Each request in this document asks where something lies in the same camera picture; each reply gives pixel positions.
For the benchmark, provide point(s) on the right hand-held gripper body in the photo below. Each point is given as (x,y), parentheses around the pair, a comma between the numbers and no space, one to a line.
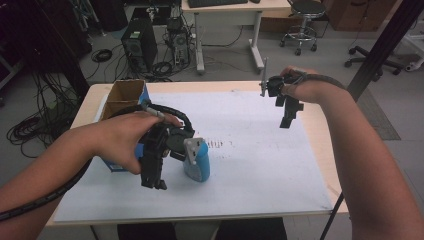
(275,85)

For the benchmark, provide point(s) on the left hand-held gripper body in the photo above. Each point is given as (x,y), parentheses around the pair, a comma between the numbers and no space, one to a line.
(175,141)

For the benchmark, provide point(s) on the blue whiteboard eraser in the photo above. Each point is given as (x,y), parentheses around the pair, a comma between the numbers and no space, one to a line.
(200,166)

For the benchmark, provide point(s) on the person's right hand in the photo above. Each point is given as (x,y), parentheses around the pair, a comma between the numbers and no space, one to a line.
(308,88)

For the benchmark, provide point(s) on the person's left hand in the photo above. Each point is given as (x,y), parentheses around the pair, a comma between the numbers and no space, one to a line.
(123,140)

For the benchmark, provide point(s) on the white whiteboard sheet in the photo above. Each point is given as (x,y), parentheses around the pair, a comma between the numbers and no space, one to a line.
(260,166)

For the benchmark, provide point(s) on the blue cardboard box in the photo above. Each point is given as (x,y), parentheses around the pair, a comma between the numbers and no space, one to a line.
(125,91)

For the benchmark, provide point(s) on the white desk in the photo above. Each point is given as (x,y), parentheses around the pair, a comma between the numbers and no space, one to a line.
(230,20)

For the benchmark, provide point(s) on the black round stool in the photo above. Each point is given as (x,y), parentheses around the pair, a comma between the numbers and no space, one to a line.
(306,10)

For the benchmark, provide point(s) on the black office chair base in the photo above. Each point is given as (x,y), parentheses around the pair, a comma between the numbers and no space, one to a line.
(370,60)

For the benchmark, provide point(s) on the open computer tower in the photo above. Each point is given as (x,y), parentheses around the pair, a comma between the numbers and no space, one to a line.
(179,43)

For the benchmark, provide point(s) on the black keyboard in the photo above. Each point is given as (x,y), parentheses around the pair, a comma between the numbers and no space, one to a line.
(216,2)

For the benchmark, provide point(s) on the black computer tower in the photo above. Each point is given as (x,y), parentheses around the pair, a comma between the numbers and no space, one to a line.
(140,43)

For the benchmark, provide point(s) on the wooden cabinet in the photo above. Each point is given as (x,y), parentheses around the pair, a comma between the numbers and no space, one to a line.
(360,15)

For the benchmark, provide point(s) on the black metal stand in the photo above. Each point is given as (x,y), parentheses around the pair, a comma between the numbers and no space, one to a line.
(383,46)

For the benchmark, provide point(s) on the dark curtain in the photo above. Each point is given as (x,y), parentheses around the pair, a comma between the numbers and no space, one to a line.
(40,40)

